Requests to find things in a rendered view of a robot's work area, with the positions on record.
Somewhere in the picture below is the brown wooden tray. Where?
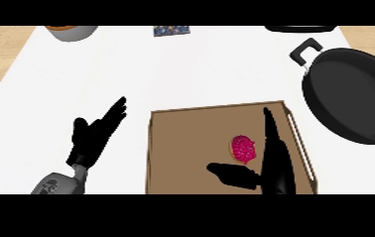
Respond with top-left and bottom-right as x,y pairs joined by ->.
145,99 -> 319,195

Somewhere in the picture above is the grey bowl with orange contents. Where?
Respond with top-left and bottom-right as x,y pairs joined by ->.
44,26 -> 99,43

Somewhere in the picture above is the pink frosted cupcake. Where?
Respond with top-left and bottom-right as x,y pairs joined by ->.
229,134 -> 260,166

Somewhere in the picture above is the dark blue patterned box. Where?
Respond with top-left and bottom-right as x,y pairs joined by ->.
152,26 -> 192,38

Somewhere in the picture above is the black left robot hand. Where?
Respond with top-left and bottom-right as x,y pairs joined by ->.
65,95 -> 129,169

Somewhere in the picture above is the black flat pan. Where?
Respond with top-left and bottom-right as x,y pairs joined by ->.
264,26 -> 337,34

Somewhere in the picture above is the black pot with handle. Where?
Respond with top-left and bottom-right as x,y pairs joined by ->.
288,38 -> 375,146

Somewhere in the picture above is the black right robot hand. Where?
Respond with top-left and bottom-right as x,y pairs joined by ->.
205,106 -> 297,195

